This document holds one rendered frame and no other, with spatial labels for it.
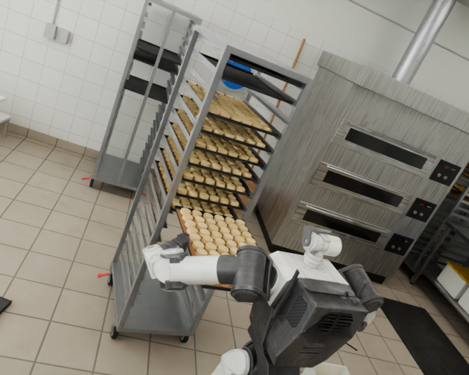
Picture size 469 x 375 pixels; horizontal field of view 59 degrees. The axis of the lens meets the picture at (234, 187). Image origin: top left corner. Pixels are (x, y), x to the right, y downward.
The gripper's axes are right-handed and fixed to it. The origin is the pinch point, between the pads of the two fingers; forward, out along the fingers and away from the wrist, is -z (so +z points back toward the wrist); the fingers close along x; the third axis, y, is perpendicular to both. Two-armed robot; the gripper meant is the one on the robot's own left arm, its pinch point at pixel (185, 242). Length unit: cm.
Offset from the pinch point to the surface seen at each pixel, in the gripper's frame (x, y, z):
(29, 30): 6, 294, -153
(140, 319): -86, 22, -37
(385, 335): -100, -130, -217
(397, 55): 127, -5, -359
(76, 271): -101, 87, -53
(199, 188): 6, 22, -45
